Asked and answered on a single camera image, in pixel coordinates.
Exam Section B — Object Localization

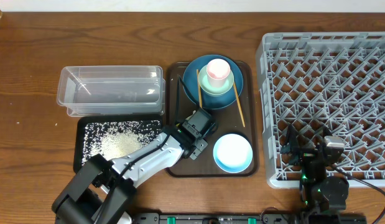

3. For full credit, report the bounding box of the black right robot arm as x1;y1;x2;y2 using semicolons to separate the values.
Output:
281;125;349;223

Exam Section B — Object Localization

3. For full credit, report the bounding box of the mint green bowl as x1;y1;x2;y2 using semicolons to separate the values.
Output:
199;65;234;97

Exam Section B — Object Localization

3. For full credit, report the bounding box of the clear plastic bin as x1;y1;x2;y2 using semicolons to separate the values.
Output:
57;65;165;116

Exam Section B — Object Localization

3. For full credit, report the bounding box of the light blue bowl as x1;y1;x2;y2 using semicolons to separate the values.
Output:
213;134;253;174

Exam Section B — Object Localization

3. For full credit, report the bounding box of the wooden chopstick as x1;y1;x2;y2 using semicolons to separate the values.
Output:
233;81;246;128
196;69;203;108

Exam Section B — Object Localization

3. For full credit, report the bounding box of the pink cup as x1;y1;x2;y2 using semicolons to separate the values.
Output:
206;58;231;88

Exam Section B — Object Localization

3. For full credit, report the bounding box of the grey dishwasher rack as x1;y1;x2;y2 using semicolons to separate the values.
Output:
256;32;385;189

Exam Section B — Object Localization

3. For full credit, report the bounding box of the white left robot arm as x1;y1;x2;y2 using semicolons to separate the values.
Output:
52;108;216;224

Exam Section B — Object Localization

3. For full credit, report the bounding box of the black rectangular tray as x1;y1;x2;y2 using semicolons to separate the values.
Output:
73;114;162;172

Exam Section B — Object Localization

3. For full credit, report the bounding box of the dark blue plate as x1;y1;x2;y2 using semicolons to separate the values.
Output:
182;55;244;110

